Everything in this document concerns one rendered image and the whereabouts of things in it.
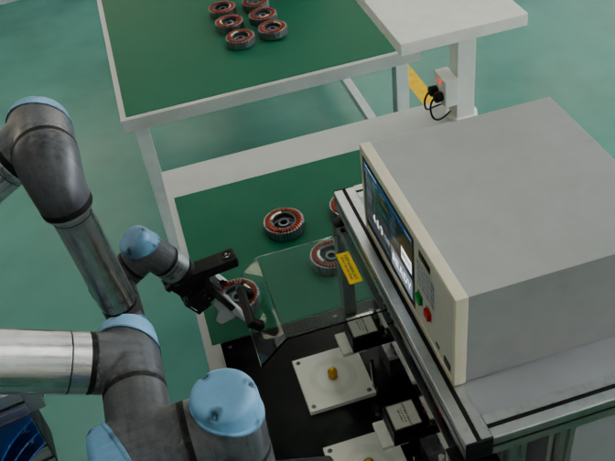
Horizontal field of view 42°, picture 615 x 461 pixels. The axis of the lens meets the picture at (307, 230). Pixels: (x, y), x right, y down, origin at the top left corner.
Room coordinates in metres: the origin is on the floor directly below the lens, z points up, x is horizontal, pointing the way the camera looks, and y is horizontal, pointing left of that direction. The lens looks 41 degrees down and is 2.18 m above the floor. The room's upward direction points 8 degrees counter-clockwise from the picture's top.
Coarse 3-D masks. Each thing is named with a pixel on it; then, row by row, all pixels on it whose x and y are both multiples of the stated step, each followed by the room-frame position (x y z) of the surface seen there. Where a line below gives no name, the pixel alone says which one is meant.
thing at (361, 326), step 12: (348, 324) 1.13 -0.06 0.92; (360, 324) 1.12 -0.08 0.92; (372, 324) 1.12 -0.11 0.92; (336, 336) 1.14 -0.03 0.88; (348, 336) 1.12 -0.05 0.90; (360, 336) 1.09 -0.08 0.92; (372, 336) 1.09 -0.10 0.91; (384, 336) 1.10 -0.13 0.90; (348, 348) 1.10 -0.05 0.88; (360, 348) 1.08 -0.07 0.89
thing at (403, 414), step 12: (384, 408) 0.90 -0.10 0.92; (396, 408) 0.90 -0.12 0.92; (408, 408) 0.90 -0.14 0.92; (420, 408) 0.91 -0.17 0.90; (384, 420) 0.89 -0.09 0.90; (396, 420) 0.87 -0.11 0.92; (408, 420) 0.87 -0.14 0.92; (420, 420) 0.87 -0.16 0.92; (444, 420) 0.87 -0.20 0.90; (384, 432) 0.88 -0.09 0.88; (396, 432) 0.85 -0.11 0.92; (408, 432) 0.85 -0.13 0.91; (420, 432) 0.86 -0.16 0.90; (432, 432) 0.86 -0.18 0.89; (384, 444) 0.85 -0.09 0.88; (396, 444) 0.84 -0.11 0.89
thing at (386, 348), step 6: (390, 342) 1.14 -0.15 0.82; (384, 348) 1.13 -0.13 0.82; (390, 348) 1.13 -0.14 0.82; (384, 354) 1.12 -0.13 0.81; (390, 354) 1.11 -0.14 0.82; (396, 354) 1.11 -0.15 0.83; (384, 360) 1.12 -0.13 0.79; (390, 360) 1.09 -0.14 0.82; (396, 360) 1.10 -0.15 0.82; (390, 366) 1.09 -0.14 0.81; (396, 366) 1.10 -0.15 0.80; (402, 366) 1.10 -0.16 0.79; (390, 372) 1.09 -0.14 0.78; (396, 372) 1.10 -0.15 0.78; (402, 372) 1.10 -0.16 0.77
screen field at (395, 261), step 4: (392, 248) 1.06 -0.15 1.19; (392, 252) 1.06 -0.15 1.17; (392, 256) 1.06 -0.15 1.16; (396, 256) 1.04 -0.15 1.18; (392, 260) 1.06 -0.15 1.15; (396, 260) 1.04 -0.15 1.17; (400, 260) 1.02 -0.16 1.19; (396, 264) 1.04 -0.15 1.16; (400, 264) 1.02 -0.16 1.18; (396, 268) 1.04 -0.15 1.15; (400, 268) 1.02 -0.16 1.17; (404, 268) 1.00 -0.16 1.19; (400, 272) 1.02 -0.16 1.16; (404, 272) 1.00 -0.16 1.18; (400, 276) 1.02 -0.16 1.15; (404, 276) 1.00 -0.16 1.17; (408, 276) 0.98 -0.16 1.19; (404, 280) 1.00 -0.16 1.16; (408, 280) 0.98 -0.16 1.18; (408, 284) 0.98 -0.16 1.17; (412, 284) 0.96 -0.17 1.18; (408, 288) 0.98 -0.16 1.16; (412, 288) 0.96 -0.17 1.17; (408, 292) 0.98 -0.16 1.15; (412, 292) 0.96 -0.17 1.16; (412, 296) 0.96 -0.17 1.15
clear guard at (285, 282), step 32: (288, 256) 1.21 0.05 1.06; (320, 256) 1.19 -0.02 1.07; (352, 256) 1.18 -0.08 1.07; (256, 288) 1.15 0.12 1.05; (288, 288) 1.12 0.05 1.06; (320, 288) 1.10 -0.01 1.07; (352, 288) 1.09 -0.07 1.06; (288, 320) 1.03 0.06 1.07; (320, 320) 1.02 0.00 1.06; (352, 320) 1.01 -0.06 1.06; (256, 352) 1.01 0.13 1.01
